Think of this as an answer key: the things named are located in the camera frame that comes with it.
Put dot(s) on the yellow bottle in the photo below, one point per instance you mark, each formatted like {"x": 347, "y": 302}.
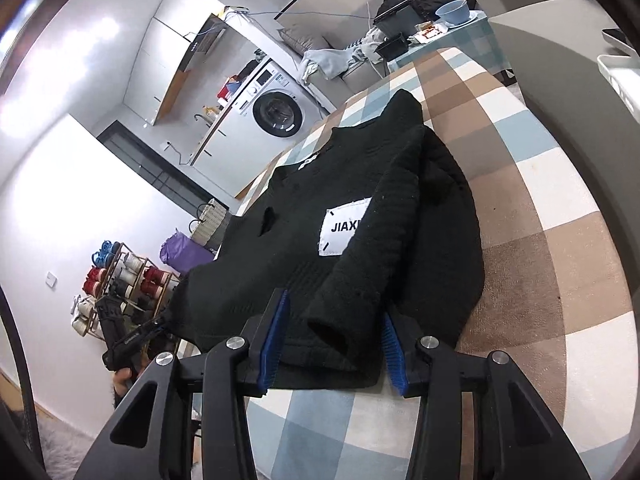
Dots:
{"x": 211, "y": 109}

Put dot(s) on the black rectangular tray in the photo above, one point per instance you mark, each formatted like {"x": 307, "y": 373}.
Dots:
{"x": 397, "y": 20}

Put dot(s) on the grey fluffy rug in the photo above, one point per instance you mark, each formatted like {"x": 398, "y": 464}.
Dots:
{"x": 65, "y": 445}

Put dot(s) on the white kitchen cabinets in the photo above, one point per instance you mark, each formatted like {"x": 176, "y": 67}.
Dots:
{"x": 165, "y": 50}
{"x": 225, "y": 135}

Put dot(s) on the light blue side table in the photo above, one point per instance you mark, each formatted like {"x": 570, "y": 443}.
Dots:
{"x": 450, "y": 40}

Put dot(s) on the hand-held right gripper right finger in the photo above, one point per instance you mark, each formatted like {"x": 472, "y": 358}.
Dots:
{"x": 395, "y": 355}

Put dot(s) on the white lower kitchen cabinets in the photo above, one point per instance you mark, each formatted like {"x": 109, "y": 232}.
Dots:
{"x": 225, "y": 135}

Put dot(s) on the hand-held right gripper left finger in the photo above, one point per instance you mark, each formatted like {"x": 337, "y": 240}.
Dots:
{"x": 272, "y": 345}

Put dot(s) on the kitchen faucet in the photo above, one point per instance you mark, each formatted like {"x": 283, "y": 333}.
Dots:
{"x": 202, "y": 119}

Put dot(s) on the checked brown blue blanket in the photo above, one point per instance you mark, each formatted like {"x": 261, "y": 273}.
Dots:
{"x": 525, "y": 260}

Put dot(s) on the white upper kitchen cabinets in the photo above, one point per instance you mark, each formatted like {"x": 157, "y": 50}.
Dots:
{"x": 165, "y": 50}

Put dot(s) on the blue bowl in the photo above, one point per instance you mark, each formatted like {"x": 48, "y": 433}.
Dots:
{"x": 452, "y": 12}

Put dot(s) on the dark door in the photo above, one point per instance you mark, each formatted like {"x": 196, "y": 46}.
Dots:
{"x": 160, "y": 160}

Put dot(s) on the red box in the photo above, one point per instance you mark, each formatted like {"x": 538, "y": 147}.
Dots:
{"x": 229, "y": 87}

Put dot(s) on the woven wicker basket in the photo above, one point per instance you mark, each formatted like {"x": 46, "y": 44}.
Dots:
{"x": 210, "y": 225}

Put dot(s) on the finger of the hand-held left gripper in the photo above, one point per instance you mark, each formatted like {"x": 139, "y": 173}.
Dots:
{"x": 157, "y": 331}

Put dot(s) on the person's left hand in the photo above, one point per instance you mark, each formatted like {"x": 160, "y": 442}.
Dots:
{"x": 122, "y": 380}

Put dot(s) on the purple bag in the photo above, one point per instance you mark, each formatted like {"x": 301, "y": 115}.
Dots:
{"x": 185, "y": 255}

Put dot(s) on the white plastic tray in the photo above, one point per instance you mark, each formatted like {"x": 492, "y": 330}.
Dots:
{"x": 622, "y": 80}

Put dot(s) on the low beige bench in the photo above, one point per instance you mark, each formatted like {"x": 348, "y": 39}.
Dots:
{"x": 560, "y": 60}

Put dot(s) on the small black container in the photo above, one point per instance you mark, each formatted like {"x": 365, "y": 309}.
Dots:
{"x": 392, "y": 46}

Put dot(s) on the steel range hood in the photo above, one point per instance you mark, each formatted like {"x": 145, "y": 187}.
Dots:
{"x": 200, "y": 42}

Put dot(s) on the grey sofa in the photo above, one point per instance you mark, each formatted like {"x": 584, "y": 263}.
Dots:
{"x": 345, "y": 82}

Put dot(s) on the pile of grey clothes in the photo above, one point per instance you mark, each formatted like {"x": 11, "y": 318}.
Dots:
{"x": 330, "y": 60}

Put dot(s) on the red food package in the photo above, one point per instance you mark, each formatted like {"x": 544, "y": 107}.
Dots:
{"x": 429, "y": 30}

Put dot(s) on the black knit sweater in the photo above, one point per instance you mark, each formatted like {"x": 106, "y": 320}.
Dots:
{"x": 300, "y": 260}

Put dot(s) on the white washing machine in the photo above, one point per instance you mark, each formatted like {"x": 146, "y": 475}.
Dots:
{"x": 277, "y": 105}

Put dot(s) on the white wall switch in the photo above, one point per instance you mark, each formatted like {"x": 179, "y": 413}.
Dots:
{"x": 51, "y": 280}

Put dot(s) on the wooden shoe rack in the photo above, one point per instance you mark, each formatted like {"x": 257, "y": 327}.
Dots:
{"x": 130, "y": 285}

